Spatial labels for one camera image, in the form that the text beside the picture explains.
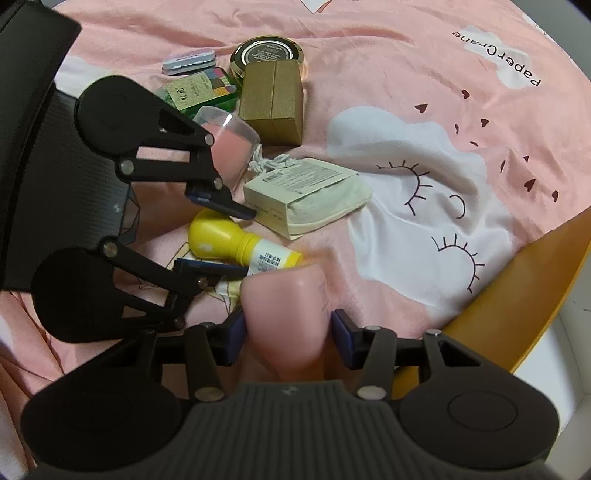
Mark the small white hinged tin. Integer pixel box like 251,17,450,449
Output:
161,48,218,76

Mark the gold cardboard box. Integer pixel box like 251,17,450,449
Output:
237,60,305,147

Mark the clear plastic cup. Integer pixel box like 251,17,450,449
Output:
191,105,262,195

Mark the round gold jar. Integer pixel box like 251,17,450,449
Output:
230,36,309,89

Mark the pink printed blanket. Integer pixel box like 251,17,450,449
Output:
0,0,591,402

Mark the yellow bottle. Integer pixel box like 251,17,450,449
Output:
188,209,304,278

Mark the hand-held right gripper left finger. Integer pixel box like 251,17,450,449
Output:
137,307,249,403

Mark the pink soft object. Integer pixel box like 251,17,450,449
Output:
240,263,334,383

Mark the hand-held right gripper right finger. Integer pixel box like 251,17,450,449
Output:
330,309,468,401

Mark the green patchwork print tin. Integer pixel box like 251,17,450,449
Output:
154,66,242,116

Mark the orange cardboard box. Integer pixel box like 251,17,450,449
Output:
441,224,591,416

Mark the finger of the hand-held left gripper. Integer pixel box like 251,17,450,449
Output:
115,95,258,220
102,237,250,334

